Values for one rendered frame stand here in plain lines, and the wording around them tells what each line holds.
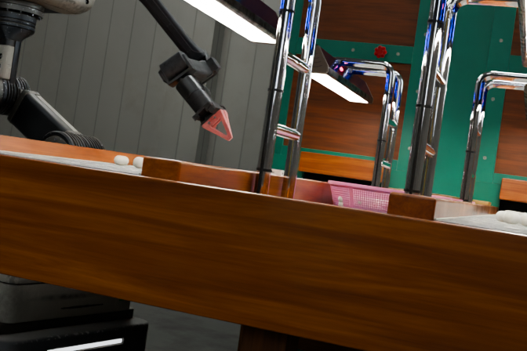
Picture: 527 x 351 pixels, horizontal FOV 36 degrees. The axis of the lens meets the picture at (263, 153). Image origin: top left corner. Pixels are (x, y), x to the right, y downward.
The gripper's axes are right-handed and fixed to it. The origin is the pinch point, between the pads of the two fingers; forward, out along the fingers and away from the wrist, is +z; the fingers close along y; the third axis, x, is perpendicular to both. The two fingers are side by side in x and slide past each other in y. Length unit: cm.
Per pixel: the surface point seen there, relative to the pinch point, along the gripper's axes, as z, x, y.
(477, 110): 34, -51, 26
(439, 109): 40, -45, -56
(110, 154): 2, 9, -52
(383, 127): 20.4, -29.8, 25.5
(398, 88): 12, -39, 41
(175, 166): 29, -16, -100
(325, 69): 3.2, -30.0, 3.8
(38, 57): -239, 144, 302
